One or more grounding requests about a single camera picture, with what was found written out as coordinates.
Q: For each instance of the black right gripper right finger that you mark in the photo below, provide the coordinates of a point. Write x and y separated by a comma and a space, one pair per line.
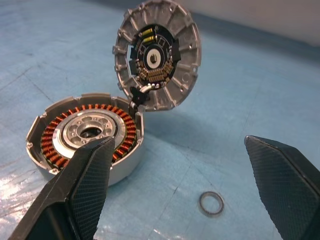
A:
287, 190

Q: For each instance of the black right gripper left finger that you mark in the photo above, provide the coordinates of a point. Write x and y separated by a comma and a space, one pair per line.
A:
82, 190

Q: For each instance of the silver motor housing copper windings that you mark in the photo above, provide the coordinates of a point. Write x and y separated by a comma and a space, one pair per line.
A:
126, 171

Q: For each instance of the silver motor cover circuit board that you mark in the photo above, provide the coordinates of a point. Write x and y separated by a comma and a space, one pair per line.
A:
185, 50

